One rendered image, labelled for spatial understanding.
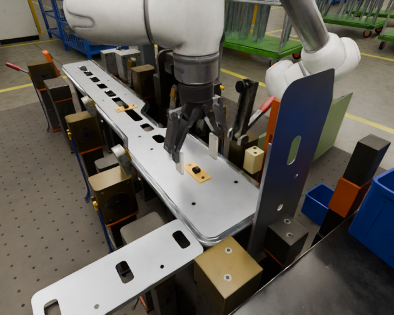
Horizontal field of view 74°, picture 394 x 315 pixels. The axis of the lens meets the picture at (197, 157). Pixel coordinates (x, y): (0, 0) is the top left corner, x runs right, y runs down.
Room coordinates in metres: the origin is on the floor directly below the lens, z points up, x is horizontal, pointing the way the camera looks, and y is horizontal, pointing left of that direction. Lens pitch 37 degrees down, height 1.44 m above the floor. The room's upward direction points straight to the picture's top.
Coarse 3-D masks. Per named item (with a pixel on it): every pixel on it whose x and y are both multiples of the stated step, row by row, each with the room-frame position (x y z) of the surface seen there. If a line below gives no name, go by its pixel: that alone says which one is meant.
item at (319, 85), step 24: (288, 96) 0.28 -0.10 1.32; (312, 96) 0.31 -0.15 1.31; (288, 120) 0.29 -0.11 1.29; (312, 120) 0.32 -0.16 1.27; (288, 144) 0.30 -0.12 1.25; (312, 144) 0.33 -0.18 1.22; (264, 168) 0.28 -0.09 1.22; (288, 168) 0.31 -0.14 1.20; (264, 192) 0.28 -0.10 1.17; (288, 192) 0.32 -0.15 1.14; (264, 216) 0.29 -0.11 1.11; (264, 240) 0.30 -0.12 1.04
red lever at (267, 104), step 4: (272, 96) 0.68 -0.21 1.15; (268, 100) 0.67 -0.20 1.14; (272, 100) 0.67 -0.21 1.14; (264, 104) 0.66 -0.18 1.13; (268, 104) 0.66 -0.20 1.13; (260, 108) 0.66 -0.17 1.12; (264, 108) 0.66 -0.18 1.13; (268, 108) 0.66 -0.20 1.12; (256, 112) 0.65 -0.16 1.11; (260, 112) 0.65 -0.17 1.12; (264, 112) 0.65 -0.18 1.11; (252, 116) 0.65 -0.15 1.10; (256, 116) 0.64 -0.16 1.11; (260, 116) 0.65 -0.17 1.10; (252, 120) 0.64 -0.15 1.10; (256, 120) 0.64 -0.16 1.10; (252, 124) 0.63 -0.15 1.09; (248, 128) 0.63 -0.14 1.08; (236, 132) 0.62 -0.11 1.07; (236, 136) 0.61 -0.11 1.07
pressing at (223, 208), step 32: (64, 64) 1.46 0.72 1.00; (96, 64) 1.44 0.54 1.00; (96, 96) 1.02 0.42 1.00; (128, 96) 1.02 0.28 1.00; (128, 128) 0.76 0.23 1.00; (160, 128) 0.76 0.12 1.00; (160, 160) 0.59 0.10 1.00; (192, 160) 0.59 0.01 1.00; (224, 160) 0.58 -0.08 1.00; (160, 192) 0.46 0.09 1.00; (192, 192) 0.46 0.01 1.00; (224, 192) 0.46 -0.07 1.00; (256, 192) 0.46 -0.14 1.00; (192, 224) 0.36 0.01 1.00; (224, 224) 0.36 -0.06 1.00
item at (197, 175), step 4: (184, 164) 0.56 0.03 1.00; (188, 164) 0.56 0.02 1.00; (192, 164) 0.56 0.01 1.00; (196, 164) 0.56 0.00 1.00; (184, 168) 0.55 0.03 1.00; (188, 168) 0.55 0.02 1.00; (192, 168) 0.54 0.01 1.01; (200, 168) 0.55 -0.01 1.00; (188, 172) 0.53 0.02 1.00; (192, 172) 0.53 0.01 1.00; (196, 172) 0.53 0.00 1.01; (200, 172) 0.53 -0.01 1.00; (204, 172) 0.53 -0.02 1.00; (192, 176) 0.52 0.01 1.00; (196, 176) 0.51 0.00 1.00; (200, 176) 0.51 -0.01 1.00; (208, 176) 0.51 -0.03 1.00; (196, 180) 0.50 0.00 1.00; (200, 180) 0.50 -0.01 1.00; (204, 180) 0.50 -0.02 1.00
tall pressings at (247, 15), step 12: (264, 0) 5.19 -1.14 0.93; (228, 12) 5.48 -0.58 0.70; (240, 12) 5.51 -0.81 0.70; (252, 12) 5.26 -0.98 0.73; (264, 12) 4.93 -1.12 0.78; (228, 24) 5.54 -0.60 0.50; (240, 24) 5.31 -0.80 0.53; (264, 24) 5.02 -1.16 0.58; (288, 24) 4.64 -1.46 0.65; (240, 36) 5.37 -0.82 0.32; (252, 36) 5.11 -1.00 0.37; (264, 36) 5.06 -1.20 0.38; (288, 36) 4.77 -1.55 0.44
